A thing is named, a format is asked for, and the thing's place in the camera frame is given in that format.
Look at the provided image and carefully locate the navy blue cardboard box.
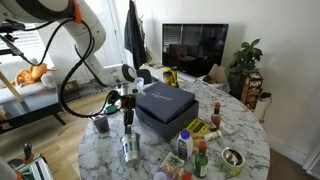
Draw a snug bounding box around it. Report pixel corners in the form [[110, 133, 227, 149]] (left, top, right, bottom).
[[135, 82, 199, 141]]

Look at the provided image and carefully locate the white bottle blue cap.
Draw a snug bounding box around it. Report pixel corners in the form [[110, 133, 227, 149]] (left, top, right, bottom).
[[177, 130, 194, 158]]

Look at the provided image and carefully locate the brown paper bag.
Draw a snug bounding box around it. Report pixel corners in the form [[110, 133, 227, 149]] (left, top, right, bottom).
[[203, 64, 227, 84]]

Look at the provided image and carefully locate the dark clear plastic cup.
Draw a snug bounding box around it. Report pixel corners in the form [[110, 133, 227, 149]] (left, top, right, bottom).
[[92, 115, 109, 133]]

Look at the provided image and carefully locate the green potted plant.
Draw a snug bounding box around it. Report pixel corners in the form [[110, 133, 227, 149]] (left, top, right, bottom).
[[228, 39, 263, 99]]

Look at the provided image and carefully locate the black flat screen television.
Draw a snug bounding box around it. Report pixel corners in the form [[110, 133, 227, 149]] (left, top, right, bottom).
[[162, 23, 229, 77]]

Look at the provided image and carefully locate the dark hanging jacket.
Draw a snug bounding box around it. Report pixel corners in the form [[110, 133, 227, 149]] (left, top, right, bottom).
[[124, 0, 147, 70]]

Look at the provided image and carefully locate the small lying white bottle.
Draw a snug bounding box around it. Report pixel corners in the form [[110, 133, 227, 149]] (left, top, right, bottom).
[[203, 130, 222, 141]]

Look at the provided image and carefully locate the yellow packet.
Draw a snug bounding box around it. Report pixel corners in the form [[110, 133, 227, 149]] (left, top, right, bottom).
[[186, 118, 210, 134]]

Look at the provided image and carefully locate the green glass bottle red cap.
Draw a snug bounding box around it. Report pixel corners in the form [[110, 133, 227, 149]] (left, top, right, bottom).
[[194, 141, 209, 178]]

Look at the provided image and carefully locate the hot sauce bottle red cap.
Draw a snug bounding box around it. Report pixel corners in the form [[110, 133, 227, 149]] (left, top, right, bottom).
[[210, 102, 221, 131]]

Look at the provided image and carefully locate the orange jenga box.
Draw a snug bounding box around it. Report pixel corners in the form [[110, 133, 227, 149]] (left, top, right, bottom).
[[241, 72, 263, 112]]

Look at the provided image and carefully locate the purple lid jar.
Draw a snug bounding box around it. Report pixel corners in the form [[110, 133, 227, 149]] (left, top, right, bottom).
[[153, 168, 169, 180]]

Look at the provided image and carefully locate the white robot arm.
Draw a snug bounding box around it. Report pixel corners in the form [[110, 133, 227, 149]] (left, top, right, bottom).
[[0, 0, 137, 118]]

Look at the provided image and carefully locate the snack bag on table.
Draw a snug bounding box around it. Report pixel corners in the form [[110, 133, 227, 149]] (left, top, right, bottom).
[[160, 152, 185, 173]]

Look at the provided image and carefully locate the orange plush toy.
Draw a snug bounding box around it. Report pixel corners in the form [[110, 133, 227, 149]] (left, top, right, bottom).
[[10, 63, 54, 87]]

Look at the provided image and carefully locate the green round lid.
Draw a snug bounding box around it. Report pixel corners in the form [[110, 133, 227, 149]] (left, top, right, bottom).
[[105, 105, 118, 115]]

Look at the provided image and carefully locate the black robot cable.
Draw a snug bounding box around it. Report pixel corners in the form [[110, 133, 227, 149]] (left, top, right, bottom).
[[0, 18, 126, 119]]

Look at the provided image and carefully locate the yellow lid vitamin bottle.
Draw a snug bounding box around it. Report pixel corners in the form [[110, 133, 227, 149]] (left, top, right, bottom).
[[163, 67, 172, 85]]

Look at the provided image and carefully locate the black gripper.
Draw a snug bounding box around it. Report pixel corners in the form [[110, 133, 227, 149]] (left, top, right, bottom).
[[120, 84, 146, 134]]

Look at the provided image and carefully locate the white translucent plastic cup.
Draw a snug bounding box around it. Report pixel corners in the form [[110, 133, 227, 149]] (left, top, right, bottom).
[[136, 77, 144, 91]]

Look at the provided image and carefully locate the black yellow bottle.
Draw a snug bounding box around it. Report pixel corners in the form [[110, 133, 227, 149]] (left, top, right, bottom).
[[171, 66, 179, 88]]

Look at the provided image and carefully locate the open green tin can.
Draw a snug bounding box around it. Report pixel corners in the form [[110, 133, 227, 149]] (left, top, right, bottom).
[[220, 147, 246, 177]]

